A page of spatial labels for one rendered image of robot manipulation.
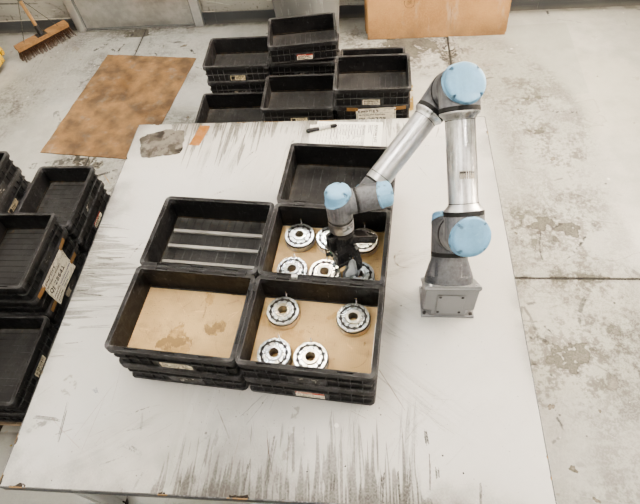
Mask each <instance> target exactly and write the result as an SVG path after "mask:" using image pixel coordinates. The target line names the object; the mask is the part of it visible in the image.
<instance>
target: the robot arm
mask: <svg viewBox="0 0 640 504"><path fill-rule="evenodd" d="M485 89H486V78H485V75H484V73H483V71H482V70H481V68H479V67H478V66H477V65H476V64H474V63H471V62H467V61H463V62H458V63H455V64H452V65H450V66H449V67H447V68H446V69H445V70H444V71H443V72H441V73H440V74H438V75H437V76H436V77H435V78H434V79H433V81H432V82H431V84H430V85H429V87H428V88H427V90H426V92H425V93H424V95H423V96H422V97H421V99H420V100H419V102H418V103H417V104H416V111H415V112H414V114H413V115H412V116H411V118H410V119H409V120H408V121H407V123H406V124H405V125H404V127H403V128H402V129H401V131H400V132H399V133H398V134H397V136H396V137H395V138H394V140H393V141H392V142H391V144H390V145H389V146H388V147H387V149H386V150H385V151H384V153H383V154H382V155H381V157H380V158H379V159H378V160H377V162H376V163H375V164H374V166H373V167H372V168H371V170H370V171H369V172H368V173H367V175H366V176H365V177H364V179H363V180H362V181H361V183H360V184H358V185H357V186H356V187H355V188H350V187H349V186H348V185H347V184H345V183H339V182H336V183H333V184H331V185H329V186H328V187H327V188H326V189H325V192H324V196H325V206H326V211H327V217H328V224H329V230H330V232H328V233H327V234H325V237H326V243H327V244H325V245H324V247H325V253H326V257H327V256H331V257H333V260H334V262H333V266H338V267H339V269H340V268H342V267H343V266H345V268H346V266H348V269H347V271H346V272H345V274H344V276H345V277H349V276H352V275H355V276H356V277H358V276H359V274H360V271H361V268H362V258H361V255H360V251H359V247H358V245H357V244H356V243H376V240H377V238H378V236H377V235H376V234H375V233H374V232H373V231H371V230H354V220H353V214H358V213H363V212H367V211H372V210H376V209H380V208H382V209H383V208H385V207H388V206H391V205H393V203H394V194H393V190H392V186H391V184H390V183H391V182H392V181H393V179H394V178H395V177H396V176H397V174H398V173H399V172H400V170H401V169H402V168H403V167H404V165H405V164H406V163H407V161H408V160H409V159H410V158H411V156H412V155H413V154H414V152H415V151H416V150H417V149H418V147H419V146H420V145H421V143H422V142H423V141H424V139H425V138H426V137H427V136H428V134H429V133H430V132H431V130H432V129H433V128H434V127H435V125H440V124H441V123H442V122H443V120H444V122H445V141H446V163H447V185H448V206H447V207H446V209H445V210H441V211H435V212H434V213H433V214H432V220H431V259H430V262H429V264H428V267H427V270H426V273H425V282H426V283H429V284H433V285H440V286H466V285H471V284H473V274H472V271H471V268H470V264H469V261H468V257H474V256H477V255H479V254H481V253H482V252H484V251H485V250H486V249H487V247H488V246H489V244H490V241H491V229H490V227H489V225H488V223H487V222H486V221H485V208H484V207H482V206H481V205H480V203H479V191H478V164H477V138H476V117H477V116H478V115H479V113H480V112H481V97H482V96H483V94H484V92H485ZM326 248H327V249H328V250H329V251H330V252H328V253H327V250H326Z"/></svg>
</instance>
